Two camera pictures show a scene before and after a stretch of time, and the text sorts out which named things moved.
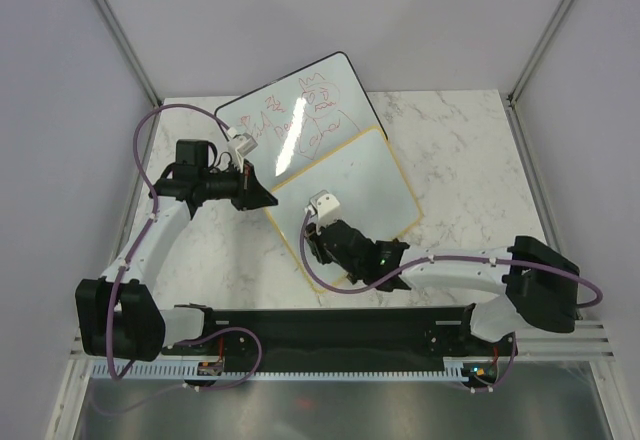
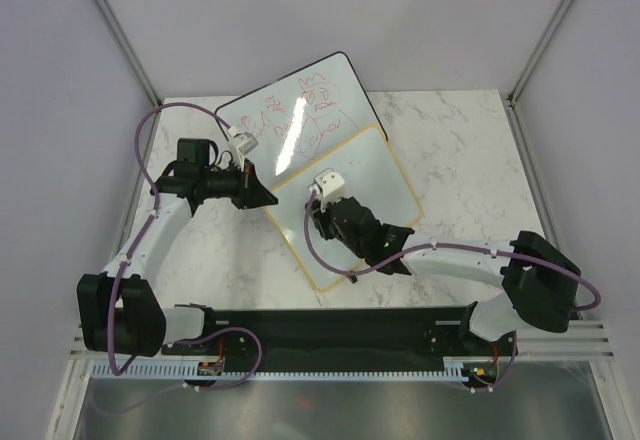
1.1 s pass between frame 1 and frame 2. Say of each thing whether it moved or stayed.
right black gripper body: moved
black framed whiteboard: stayed
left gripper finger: stayed
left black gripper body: stayed
